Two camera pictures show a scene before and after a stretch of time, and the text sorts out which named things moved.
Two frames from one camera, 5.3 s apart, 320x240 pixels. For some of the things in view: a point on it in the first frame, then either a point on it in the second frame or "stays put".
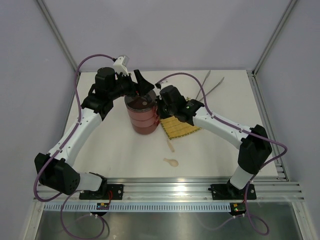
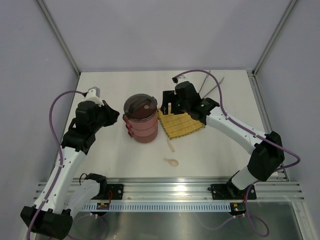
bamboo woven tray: [175, 128] stays put
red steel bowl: [145, 131] -> [143, 139]
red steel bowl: [148, 123] -> [151, 132]
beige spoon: [172, 162] stays put
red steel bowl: [147, 115] -> [130, 123]
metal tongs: [212, 88] stays put
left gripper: [143, 86] -> [112, 114]
